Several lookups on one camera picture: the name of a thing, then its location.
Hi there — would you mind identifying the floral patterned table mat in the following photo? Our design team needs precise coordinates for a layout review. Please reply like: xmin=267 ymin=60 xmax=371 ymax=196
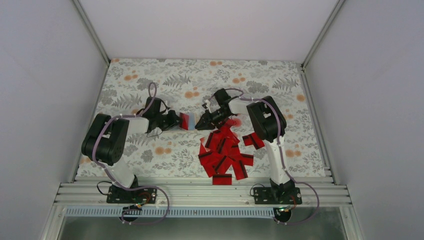
xmin=76 ymin=58 xmax=327 ymax=178

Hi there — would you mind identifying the clear card red dot right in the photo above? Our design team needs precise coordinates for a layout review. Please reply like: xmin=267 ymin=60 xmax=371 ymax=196
xmin=231 ymin=117 xmax=242 ymax=128

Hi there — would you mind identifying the red card left pile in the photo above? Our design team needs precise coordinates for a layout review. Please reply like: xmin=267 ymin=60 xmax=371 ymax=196
xmin=198 ymin=151 xmax=220 ymax=177

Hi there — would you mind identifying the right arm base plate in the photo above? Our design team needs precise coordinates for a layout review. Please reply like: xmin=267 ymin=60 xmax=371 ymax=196
xmin=252 ymin=187 xmax=303 ymax=205

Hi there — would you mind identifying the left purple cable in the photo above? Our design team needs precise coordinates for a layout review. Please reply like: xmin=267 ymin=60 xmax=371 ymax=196
xmin=91 ymin=82 xmax=170 ymax=226

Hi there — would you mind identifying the red card on rail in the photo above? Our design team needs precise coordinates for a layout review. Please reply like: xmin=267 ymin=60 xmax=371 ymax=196
xmin=212 ymin=174 xmax=233 ymax=186

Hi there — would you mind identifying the red card right pile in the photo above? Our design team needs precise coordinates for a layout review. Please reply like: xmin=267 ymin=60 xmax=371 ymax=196
xmin=242 ymin=132 xmax=265 ymax=150

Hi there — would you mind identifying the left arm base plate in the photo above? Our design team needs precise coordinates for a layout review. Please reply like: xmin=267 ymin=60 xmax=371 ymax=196
xmin=106 ymin=185 xmax=157 ymax=205

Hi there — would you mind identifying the aluminium rail frame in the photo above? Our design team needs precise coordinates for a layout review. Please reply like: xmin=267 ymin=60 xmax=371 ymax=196
xmin=54 ymin=176 xmax=352 ymax=207

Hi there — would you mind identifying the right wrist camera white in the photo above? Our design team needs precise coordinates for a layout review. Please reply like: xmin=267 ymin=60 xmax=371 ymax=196
xmin=202 ymin=100 xmax=213 ymax=114

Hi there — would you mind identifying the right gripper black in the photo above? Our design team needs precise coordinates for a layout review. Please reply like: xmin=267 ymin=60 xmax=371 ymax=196
xmin=195 ymin=108 xmax=231 ymax=131

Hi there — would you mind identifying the purple cable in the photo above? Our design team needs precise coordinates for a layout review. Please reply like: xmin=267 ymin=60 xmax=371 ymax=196
xmin=91 ymin=82 xmax=170 ymax=226
xmin=208 ymin=88 xmax=321 ymax=227

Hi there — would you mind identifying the beige card holder wallet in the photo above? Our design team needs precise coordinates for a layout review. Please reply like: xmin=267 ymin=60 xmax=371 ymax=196
xmin=173 ymin=112 xmax=197 ymax=131

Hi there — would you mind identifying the red card lower right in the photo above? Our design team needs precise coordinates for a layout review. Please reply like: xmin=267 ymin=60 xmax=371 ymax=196
xmin=231 ymin=153 xmax=254 ymax=180

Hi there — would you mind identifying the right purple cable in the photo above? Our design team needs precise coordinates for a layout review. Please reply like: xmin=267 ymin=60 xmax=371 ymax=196
xmin=208 ymin=88 xmax=321 ymax=227

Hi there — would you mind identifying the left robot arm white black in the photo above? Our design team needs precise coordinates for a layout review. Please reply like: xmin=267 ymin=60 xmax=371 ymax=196
xmin=81 ymin=97 xmax=183 ymax=203

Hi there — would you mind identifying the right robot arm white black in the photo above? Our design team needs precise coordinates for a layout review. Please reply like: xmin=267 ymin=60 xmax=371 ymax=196
xmin=195 ymin=88 xmax=298 ymax=204

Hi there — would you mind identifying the red card pile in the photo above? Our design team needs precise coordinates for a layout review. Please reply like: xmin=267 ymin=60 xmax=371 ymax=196
xmin=204 ymin=119 xmax=241 ymax=158
xmin=198 ymin=151 xmax=220 ymax=177
xmin=242 ymin=132 xmax=265 ymax=150

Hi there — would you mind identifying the red card centre pile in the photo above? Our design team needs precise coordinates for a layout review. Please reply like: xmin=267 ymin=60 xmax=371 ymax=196
xmin=204 ymin=119 xmax=241 ymax=158

